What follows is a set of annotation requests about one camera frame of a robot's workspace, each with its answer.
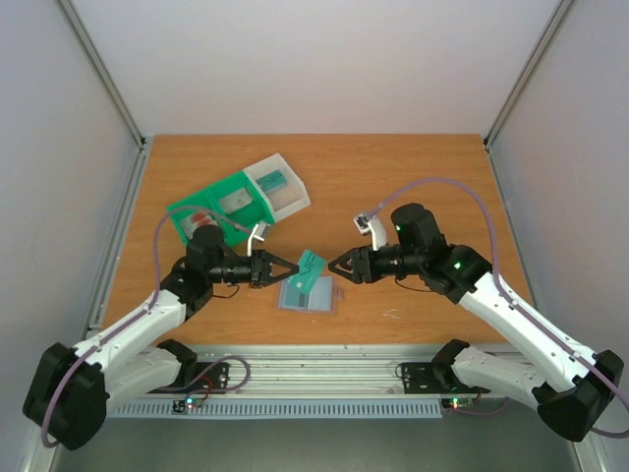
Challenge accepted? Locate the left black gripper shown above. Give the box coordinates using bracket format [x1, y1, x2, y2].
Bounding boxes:
[209, 250, 300, 288]

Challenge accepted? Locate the teal credit card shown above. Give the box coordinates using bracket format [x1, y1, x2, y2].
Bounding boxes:
[288, 250, 326, 295]

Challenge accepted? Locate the pink card holder wallet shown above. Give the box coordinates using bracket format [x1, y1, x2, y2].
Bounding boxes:
[276, 275, 344, 314]

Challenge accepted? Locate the red circle white card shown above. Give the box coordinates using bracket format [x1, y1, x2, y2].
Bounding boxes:
[194, 217, 220, 231]

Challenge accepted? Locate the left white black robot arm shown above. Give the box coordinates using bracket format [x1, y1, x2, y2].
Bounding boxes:
[23, 225, 299, 450]

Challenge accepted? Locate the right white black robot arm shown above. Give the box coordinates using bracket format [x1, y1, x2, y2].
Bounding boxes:
[328, 204, 624, 443]

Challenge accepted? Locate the teal striped card in holder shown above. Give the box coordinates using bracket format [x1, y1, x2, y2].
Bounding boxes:
[278, 283, 310, 311]

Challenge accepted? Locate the grey card in green bin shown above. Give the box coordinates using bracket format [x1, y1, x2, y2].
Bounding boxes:
[219, 188, 253, 214]

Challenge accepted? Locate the teal card in white bin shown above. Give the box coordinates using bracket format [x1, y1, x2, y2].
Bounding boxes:
[256, 169, 288, 195]

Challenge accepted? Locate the red circle card in bin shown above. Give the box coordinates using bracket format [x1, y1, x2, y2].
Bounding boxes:
[179, 210, 213, 229]

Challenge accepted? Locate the green plastic bin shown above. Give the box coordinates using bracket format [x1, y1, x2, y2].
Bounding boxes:
[166, 171, 274, 247]

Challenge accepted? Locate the white translucent plastic bin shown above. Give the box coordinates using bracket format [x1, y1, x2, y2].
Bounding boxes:
[244, 153, 311, 222]

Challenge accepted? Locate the left small circuit board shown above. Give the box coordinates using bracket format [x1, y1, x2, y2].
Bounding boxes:
[171, 397, 204, 414]

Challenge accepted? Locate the small circuit board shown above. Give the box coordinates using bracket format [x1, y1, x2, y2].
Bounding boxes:
[441, 396, 480, 410]
[171, 397, 204, 414]

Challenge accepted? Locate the right small circuit board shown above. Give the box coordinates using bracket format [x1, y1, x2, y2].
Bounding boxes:
[441, 396, 480, 410]

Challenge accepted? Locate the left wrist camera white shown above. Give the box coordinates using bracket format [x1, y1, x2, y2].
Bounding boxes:
[247, 221, 270, 257]

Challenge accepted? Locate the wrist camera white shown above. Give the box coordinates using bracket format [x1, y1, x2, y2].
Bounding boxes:
[354, 214, 388, 251]
[247, 221, 270, 257]

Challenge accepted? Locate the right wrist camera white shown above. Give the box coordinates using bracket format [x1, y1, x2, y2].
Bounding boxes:
[354, 214, 388, 251]

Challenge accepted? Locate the aluminium rail frame front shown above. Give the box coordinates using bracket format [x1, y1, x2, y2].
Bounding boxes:
[192, 344, 441, 398]

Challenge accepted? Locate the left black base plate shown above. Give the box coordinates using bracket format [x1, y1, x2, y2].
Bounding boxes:
[149, 362, 230, 394]

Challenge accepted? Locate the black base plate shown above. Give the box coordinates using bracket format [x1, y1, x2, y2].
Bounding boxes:
[149, 362, 230, 394]
[394, 362, 489, 396]

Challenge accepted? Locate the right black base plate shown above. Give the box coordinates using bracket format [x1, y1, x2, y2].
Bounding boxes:
[394, 362, 489, 396]

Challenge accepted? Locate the left aluminium corner post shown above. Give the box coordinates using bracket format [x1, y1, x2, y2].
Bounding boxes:
[56, 0, 148, 148]

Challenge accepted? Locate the aluminium corner post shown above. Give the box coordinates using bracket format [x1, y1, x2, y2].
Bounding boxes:
[56, 0, 148, 148]
[484, 0, 579, 148]

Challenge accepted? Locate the grey slotted cable duct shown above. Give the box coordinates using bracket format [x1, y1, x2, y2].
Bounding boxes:
[111, 398, 442, 421]

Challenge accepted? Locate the right aluminium corner post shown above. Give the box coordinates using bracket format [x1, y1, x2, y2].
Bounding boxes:
[484, 0, 579, 148]

